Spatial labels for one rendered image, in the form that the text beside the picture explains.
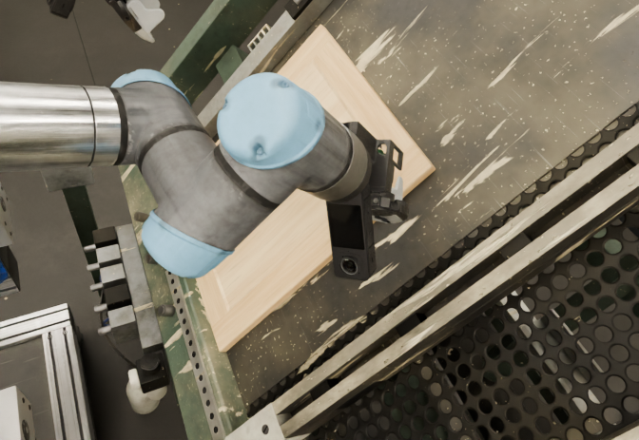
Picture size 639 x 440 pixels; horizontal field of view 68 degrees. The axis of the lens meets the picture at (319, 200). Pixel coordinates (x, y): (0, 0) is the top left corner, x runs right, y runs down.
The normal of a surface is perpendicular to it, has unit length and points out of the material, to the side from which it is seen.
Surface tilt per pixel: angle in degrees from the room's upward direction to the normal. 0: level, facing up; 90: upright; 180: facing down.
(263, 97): 45
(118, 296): 0
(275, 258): 52
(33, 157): 95
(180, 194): 41
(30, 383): 0
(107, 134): 69
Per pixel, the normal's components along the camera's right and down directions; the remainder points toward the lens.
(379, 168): -0.44, -0.21
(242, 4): 0.41, 0.73
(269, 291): -0.61, -0.23
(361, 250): -0.45, 0.35
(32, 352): 0.17, -0.65
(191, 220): -0.17, 0.10
